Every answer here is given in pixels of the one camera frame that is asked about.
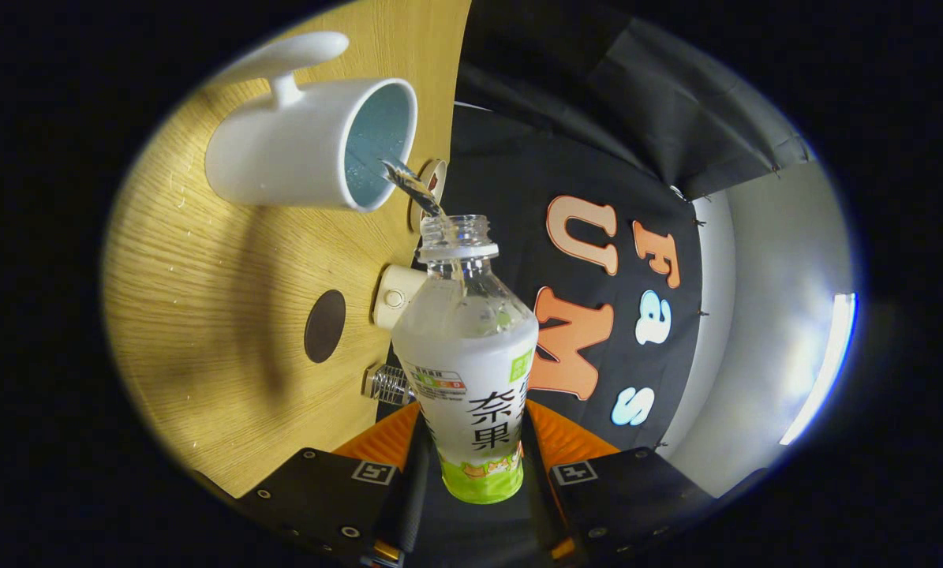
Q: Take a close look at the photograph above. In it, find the round brown coaster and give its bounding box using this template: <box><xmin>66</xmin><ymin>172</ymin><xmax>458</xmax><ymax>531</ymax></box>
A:
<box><xmin>304</xmin><ymin>290</ymin><xmax>346</xmax><ymax>364</ymax></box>

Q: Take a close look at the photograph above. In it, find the small white plate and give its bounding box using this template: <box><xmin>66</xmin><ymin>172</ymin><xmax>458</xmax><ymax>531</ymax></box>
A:
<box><xmin>408</xmin><ymin>159</ymin><xmax>448</xmax><ymax>234</ymax></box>

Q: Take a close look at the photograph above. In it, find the wooden table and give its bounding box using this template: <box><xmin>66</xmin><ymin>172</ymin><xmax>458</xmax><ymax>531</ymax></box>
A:
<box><xmin>102</xmin><ymin>0</ymin><xmax>472</xmax><ymax>499</ymax></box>

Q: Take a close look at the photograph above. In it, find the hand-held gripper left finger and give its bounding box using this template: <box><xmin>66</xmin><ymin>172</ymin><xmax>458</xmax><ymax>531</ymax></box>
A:
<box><xmin>234</xmin><ymin>401</ymin><xmax>440</xmax><ymax>565</ymax></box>

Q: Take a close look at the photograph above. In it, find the white toaster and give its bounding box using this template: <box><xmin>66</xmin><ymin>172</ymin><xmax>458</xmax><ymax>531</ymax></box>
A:
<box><xmin>372</xmin><ymin>264</ymin><xmax>428</xmax><ymax>331</ymax></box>

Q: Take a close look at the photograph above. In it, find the metal wire basket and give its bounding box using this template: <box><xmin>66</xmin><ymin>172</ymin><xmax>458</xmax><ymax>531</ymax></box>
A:
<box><xmin>361</xmin><ymin>364</ymin><xmax>417</xmax><ymax>407</ymax></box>

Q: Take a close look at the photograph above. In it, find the clear juice bottle white label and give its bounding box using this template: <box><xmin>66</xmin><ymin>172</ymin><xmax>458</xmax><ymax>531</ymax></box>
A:
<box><xmin>391</xmin><ymin>213</ymin><xmax>540</xmax><ymax>505</ymax></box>

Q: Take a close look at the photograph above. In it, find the white ceramic cup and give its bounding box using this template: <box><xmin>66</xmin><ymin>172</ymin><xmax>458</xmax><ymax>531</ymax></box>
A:
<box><xmin>204</xmin><ymin>32</ymin><xmax>419</xmax><ymax>212</ymax></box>

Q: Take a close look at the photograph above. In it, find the black backdrop cloth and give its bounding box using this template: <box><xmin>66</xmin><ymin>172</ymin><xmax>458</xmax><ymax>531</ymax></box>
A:
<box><xmin>376</xmin><ymin>0</ymin><xmax>815</xmax><ymax>450</ymax></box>

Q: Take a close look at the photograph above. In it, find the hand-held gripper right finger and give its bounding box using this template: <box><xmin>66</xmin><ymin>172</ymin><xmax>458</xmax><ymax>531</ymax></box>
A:
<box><xmin>522</xmin><ymin>398</ymin><xmax>717</xmax><ymax>562</ymax></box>

